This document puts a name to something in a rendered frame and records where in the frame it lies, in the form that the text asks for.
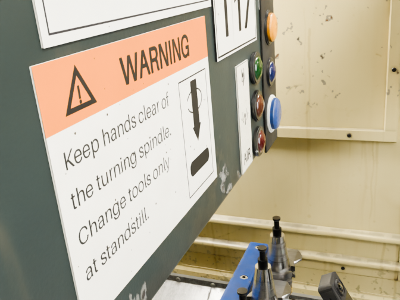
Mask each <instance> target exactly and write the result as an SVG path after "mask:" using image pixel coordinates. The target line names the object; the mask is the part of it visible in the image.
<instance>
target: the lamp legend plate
mask: <svg viewBox="0 0 400 300"><path fill-rule="evenodd" d="M235 80H236V100H237V120H238V131H239V150H240V170H241V175H243V174H244V172H245V171H246V170H247V168H248V167H249V166H250V165H251V163H252V162H253V160H252V136H251V112H250V100H249V76H248V60H245V61H243V62H242V63H240V64H238V65H237V66H235Z"/></svg>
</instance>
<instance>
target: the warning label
mask: <svg viewBox="0 0 400 300"><path fill-rule="evenodd" d="M29 69H30V75H31V78H32V83H33V89H34V92H35V98H36V103H37V108H38V112H39V118H40V123H41V126H42V132H43V137H44V141H45V146H46V151H47V155H48V161H49V166H50V169H51V175H52V180H53V184H54V189H55V194H56V198H57V204H58V209H59V212H60V218H61V224H62V229H63V232H64V238H65V243H66V247H67V252H68V257H69V261H70V267H71V272H72V275H73V281H74V286H75V290H76V295H77V300H114V299H115V298H116V297H117V295H118V294H119V293H120V292H121V291H122V290H123V288H124V287H125V286H126V285H127V284H128V282H129V281H130V280H131V279H132V277H133V276H134V275H135V274H136V273H137V272H138V271H139V269H140V268H141V267H142V266H143V265H144V263H145V262H146V261H147V260H148V258H149V257H150V256H151V255H152V254H153V253H154V251H155V250H156V249H157V248H158V247H159V245H160V244H161V243H162V242H163V240H164V239H165V238H166V237H167V236H168V235H169V233H170V232H171V231H172V230H173V229H174V228H175V226H176V225H177V224H178V222H179V221H180V220H181V219H182V218H183V217H184V215H185V214H186V213H187V212H188V211H189V210H190V208H191V207H192V206H193V205H194V203H195V202H196V201H197V200H198V199H199V197H200V196H201V195H202V194H203V193H204V192H205V190H206V189H207V188H208V187H209V185H210V184H211V183H212V182H213V181H214V180H215V178H216V177H217V167H216V159H215V144H214V129H213V114H212V106H211V91H210V76H209V68H208V52H207V38H206V30H205V16H202V17H198V18H194V19H191V20H188V21H184V22H181V23H177V24H174V25H171V26H167V27H163V28H161V29H157V30H153V31H150V32H147V33H143V34H140V35H136V36H133V37H129V38H126V39H122V40H119V41H116V42H112V43H108V44H106V45H102V46H98V47H96V48H92V49H88V50H85V51H82V52H78V53H75V54H71V55H68V56H64V57H61V58H57V59H54V60H50V61H47V62H43V63H40V64H36V65H33V66H30V67H29Z"/></svg>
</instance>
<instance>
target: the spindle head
mask: <svg viewBox="0 0 400 300"><path fill-rule="evenodd" d="M255 15H256V29H257V39H256V40H255V41H253V42H252V43H250V44H248V45H246V46H244V47H243V48H241V49H240V50H238V51H236V52H234V53H232V54H230V55H229V56H227V57H225V58H223V59H222V60H220V61H218V62H216V61H215V49H214V33H213V17H212V8H211V7H206V8H202V9H199V10H195V11H190V12H186V13H183V14H179V15H174V16H171V17H167V18H162V19H159V20H155V21H150V22H147V23H143V24H138V25H135V26H131V27H126V28H123V29H120V30H115V31H112V32H108V33H103V34H100V35H96V36H91V37H87V38H84V39H79V40H75V41H72V42H67V43H64V44H60V45H56V46H52V47H49V48H41V44H40V39H39V32H38V27H37V23H36V17H35V12H34V8H33V2H32V0H0V300H77V295H76V290H75V286H74V281H73V275H72V272H71V267H70V261H69V257H68V252H67V247H66V243H65V238H64V232H63V227H62V224H61V218H60V212H59V209H58V204H57V198H56V194H55V189H54V184H53V180H52V175H51V169H50V166H49V161H48V155H47V151H46V146H45V141H44V137H43V132H42V126H41V123H40V118H39V112H38V106H37V103H36V98H35V92H34V89H33V83H32V78H31V75H30V69H29V67H30V66H33V65H36V64H40V63H44V62H47V61H50V60H54V59H57V58H61V57H64V56H68V55H71V54H75V53H78V52H82V51H85V50H88V49H92V48H96V47H98V46H102V45H106V44H108V43H112V42H116V41H119V40H122V39H126V38H130V37H133V36H136V35H140V34H143V33H147V32H150V31H153V30H157V29H161V28H163V27H167V26H171V25H174V24H177V23H181V22H184V21H188V20H191V19H194V18H198V17H202V16H205V30H206V38H207V52H208V68H209V76H210V91H211V106H212V121H213V129H214V144H215V159H216V167H217V177H216V178H215V180H214V181H213V182H212V183H211V184H210V185H209V187H208V188H207V189H206V190H205V192H204V193H203V194H202V195H201V196H200V197H199V199H198V200H197V201H196V202H195V203H194V205H193V206H192V207H191V208H190V210H189V211H188V212H187V213H186V214H185V215H184V217H183V218H182V219H181V220H180V221H179V222H178V224H177V225H176V226H175V228H174V229H173V230H172V231H171V232H170V233H169V235H168V236H167V237H166V238H165V239H164V240H163V242H162V243H161V244H160V245H159V247H158V248H157V249H156V250H155V251H154V253H153V254H152V255H151V256H150V257H149V258H148V260H147V261H146V262H145V263H144V265H143V266H142V267H141V268H140V269H139V271H138V272H137V273H136V274H135V275H134V276H133V277H132V279H131V280H130V281H129V282H128V284H127V285H126V286H125V287H124V288H123V290H122V291H121V292H120V293H119V294H118V295H117V297H116V298H115V299H114V300H152V299H153V297H154V296H155V295H156V293H157V292H158V291H159V289H160V288H161V286H162V285H163V284H164V282H165V281H166V280H167V278H168V277H169V275H170V274H171V272H172V271H173V270H174V269H175V267H176V265H178V263H179V262H180V260H181V259H182V258H183V256H184V255H185V253H186V252H187V251H188V249H189V248H190V246H191V245H192V244H193V242H194V241H195V239H196V238H197V237H198V235H199V234H200V232H202V230H203V228H204V227H205V226H206V225H207V223H208V222H209V220H210V219H211V217H212V216H213V215H214V213H215V212H216V211H217V209H218V208H219V206H220V205H221V204H222V202H223V201H224V200H225V198H226V197H227V195H228V194H229V193H230V191H231V190H232V189H233V187H234V186H235V184H236V183H237V182H238V180H239V179H240V178H241V176H242V175H241V170H240V150H239V131H238V111H237V100H236V80H235V66H237V65H238V64H240V63H242V62H243V61H245V60H248V76H249V62H250V58H251V55H252V53H253V52H258V53H259V54H260V56H261V40H260V11H259V0H255ZM255 90H260V91H261V92H262V94H263V86H262V75H261V80H260V82H259V84H257V85H253V83H252V82H251V80H250V76H249V100H250V112H251V101H252V95H253V93H254V91H255ZM257 126H262V127H263V128H264V115H263V114H262V117H261V120H260V121H254V120H253V118H252V114H251V136H252V160H254V158H255V157H256V155H255V154H254V150H253V137H254V131H255V128H256V127H257Z"/></svg>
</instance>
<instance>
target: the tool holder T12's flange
mask: <svg viewBox="0 0 400 300"><path fill-rule="evenodd" d="M289 262H290V268H289V269H288V270H287V271H284V272H280V273H276V272H273V271H272V274H273V279H274V280H282V281H287V282H288V284H289V285H290V284H291V283H292V279H290V278H291V277H294V278H295V263H294V262H293V261H292V260H291V259H289Z"/></svg>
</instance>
